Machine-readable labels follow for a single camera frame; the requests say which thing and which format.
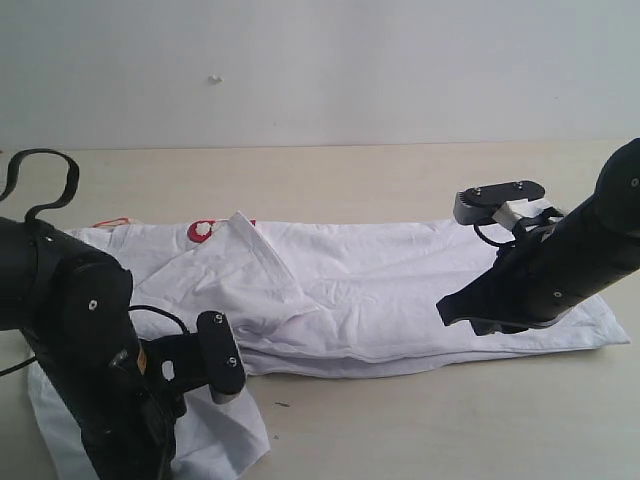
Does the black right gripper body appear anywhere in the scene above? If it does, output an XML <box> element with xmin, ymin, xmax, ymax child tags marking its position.
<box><xmin>474</xmin><ymin>219</ymin><xmax>565</xmax><ymax>336</ymax></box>

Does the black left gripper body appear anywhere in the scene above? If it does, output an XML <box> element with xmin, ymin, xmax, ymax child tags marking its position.
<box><xmin>81</xmin><ymin>334</ymin><xmax>206</xmax><ymax>479</ymax></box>

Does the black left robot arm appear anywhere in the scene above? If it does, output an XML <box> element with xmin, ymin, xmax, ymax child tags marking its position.
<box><xmin>1</xmin><ymin>219</ymin><xmax>210</xmax><ymax>479</ymax></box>

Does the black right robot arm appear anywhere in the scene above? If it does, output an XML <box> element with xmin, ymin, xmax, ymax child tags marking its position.
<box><xmin>436</xmin><ymin>140</ymin><xmax>639</xmax><ymax>336</ymax></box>

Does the black right camera cable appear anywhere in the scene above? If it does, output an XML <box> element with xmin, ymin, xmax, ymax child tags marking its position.
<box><xmin>472</xmin><ymin>222</ymin><xmax>516</xmax><ymax>250</ymax></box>

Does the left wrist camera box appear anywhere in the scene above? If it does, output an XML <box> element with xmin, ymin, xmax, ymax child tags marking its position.
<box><xmin>196</xmin><ymin>311</ymin><xmax>247</xmax><ymax>404</ymax></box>

